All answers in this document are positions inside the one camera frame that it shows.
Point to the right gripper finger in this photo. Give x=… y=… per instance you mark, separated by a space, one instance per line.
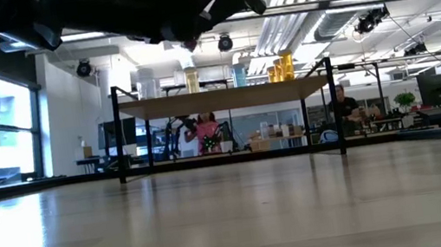
x=184 y=15

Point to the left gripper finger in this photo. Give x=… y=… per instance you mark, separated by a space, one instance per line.
x=148 y=20

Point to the pale yellow pill bottle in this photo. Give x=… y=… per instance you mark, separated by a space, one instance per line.
x=192 y=81

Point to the blue pill bottle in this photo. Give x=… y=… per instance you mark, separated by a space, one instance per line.
x=239 y=76

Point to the black background robot arm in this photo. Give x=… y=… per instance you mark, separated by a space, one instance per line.
x=178 y=132

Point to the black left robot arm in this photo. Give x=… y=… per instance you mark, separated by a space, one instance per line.
x=21 y=22

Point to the black round ceiling speaker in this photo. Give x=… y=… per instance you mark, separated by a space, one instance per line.
x=225 y=43
x=84 y=68

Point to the black monitor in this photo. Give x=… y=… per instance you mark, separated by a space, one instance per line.
x=436 y=89
x=117 y=133

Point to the person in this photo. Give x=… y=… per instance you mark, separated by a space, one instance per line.
x=204 y=132
x=345 y=109

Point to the small robot green lights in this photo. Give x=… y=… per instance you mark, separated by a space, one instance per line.
x=215 y=141

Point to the white paper cup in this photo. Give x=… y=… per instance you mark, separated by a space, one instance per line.
x=227 y=145

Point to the cardboard box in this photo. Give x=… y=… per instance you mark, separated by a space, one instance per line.
x=84 y=151

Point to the brown cardboard boxes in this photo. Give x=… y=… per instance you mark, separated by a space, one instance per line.
x=258 y=143

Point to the white blue ball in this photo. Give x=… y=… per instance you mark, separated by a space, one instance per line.
x=328 y=136

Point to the green potted plant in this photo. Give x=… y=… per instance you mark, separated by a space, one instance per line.
x=404 y=99

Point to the wooden shelf black frame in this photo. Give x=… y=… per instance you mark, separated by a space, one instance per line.
x=200 y=102

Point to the black ceiling camera rig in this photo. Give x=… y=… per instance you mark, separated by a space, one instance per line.
x=371 y=18

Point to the black aluminium rig frame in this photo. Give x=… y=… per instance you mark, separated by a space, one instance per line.
x=58 y=182

